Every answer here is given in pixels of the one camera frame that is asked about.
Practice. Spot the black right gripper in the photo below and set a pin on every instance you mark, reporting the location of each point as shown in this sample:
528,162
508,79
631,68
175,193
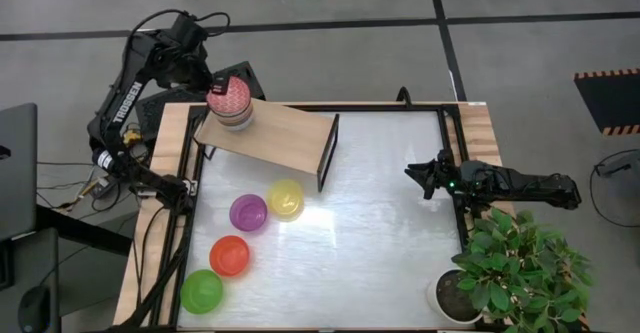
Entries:
451,177

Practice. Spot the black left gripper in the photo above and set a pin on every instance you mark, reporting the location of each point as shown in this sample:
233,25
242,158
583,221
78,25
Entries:
187,55

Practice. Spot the blue-patterned bowl red interior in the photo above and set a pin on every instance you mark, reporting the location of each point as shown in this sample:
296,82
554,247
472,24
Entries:
235,98

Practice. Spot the blue-dotted bowl orange interior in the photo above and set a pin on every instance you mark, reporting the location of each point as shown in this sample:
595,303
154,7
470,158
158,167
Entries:
237,127

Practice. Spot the purple plastic bowl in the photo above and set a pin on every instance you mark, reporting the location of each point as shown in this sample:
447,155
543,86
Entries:
248,213

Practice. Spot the yellow plastic bowl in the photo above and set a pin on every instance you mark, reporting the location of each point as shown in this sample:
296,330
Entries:
285,199

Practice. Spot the red-orange plastic bowl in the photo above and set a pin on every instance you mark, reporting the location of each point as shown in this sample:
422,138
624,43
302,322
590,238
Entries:
229,256

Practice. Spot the green plastic bowl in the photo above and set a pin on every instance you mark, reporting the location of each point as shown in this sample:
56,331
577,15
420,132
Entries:
201,291

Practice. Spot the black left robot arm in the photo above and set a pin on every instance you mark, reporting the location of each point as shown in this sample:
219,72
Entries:
120,103

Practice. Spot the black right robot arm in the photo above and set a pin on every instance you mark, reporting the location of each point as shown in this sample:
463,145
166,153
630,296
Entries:
525,187

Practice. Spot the black curved clamp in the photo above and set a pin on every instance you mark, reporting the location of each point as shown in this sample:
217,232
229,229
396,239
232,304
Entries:
404,95

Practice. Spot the yellow plug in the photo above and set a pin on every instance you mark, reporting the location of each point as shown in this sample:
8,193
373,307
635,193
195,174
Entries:
131,136

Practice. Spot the green potted plant white pot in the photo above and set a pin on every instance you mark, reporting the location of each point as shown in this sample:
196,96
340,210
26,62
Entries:
520,268

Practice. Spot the black power brick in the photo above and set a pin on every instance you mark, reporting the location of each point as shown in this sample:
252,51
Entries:
101,188

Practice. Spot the grey floor device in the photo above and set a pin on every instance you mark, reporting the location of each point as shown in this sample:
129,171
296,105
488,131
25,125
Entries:
620,165

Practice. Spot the black orange hazard-striped mat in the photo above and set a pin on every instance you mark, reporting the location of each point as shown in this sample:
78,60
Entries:
610,100

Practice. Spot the dark grey laptop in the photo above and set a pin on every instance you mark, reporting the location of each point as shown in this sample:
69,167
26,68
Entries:
17,173

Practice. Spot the dark office desk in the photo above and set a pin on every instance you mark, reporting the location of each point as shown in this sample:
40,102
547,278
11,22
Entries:
30,263

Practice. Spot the black computer mouse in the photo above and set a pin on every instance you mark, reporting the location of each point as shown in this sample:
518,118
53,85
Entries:
34,309

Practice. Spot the wooden shelf black metal frame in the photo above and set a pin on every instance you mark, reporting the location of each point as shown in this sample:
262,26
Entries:
285,138

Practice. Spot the black aluminium table frame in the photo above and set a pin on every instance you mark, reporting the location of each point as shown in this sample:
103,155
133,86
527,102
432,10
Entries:
380,107

